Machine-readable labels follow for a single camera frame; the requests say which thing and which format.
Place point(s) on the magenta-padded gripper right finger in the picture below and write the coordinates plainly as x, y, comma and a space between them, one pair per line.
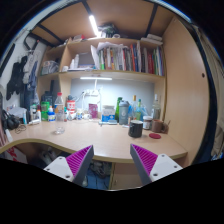
161, 165

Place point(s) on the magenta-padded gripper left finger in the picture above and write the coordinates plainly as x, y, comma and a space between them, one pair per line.
61, 166

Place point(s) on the clear water bottle red cap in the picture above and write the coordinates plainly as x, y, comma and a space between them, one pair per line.
59, 113

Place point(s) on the brown cup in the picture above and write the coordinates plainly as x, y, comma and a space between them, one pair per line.
156, 126

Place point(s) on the black mug white inside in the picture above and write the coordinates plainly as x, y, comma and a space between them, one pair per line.
135, 129

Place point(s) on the white jar blue label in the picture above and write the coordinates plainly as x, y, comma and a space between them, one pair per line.
51, 115

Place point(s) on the silver metal can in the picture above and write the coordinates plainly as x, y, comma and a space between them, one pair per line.
34, 122

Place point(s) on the clear glass bottle white cap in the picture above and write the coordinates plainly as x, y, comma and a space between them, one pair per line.
155, 108

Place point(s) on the clear bottle green cap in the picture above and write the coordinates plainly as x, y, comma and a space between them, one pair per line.
139, 112

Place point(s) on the green canister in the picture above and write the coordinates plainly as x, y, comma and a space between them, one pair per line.
45, 110

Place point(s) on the red and white jar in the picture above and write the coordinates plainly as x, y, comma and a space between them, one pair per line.
70, 106

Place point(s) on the light blue hairbrush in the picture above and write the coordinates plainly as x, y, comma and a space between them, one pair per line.
108, 122

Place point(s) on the magenta box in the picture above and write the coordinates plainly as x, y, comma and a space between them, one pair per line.
93, 110

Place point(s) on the clear bottle yellow cap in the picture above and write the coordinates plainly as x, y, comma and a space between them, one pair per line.
133, 106

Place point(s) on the black bag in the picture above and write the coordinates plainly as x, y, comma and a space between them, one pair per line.
8, 122

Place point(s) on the blue and white carton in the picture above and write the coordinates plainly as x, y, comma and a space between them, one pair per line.
108, 114

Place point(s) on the under-shelf light bar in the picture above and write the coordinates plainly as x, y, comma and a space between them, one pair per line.
96, 78

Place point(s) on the hanging dark clothes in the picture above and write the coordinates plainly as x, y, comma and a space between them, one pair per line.
18, 78

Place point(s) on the wooden shelf unit with books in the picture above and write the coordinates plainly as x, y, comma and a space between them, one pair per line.
110, 75

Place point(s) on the ceiling light strip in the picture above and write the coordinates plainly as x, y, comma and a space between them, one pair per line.
94, 25

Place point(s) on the white wall power strip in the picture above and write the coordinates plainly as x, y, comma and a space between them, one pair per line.
91, 92

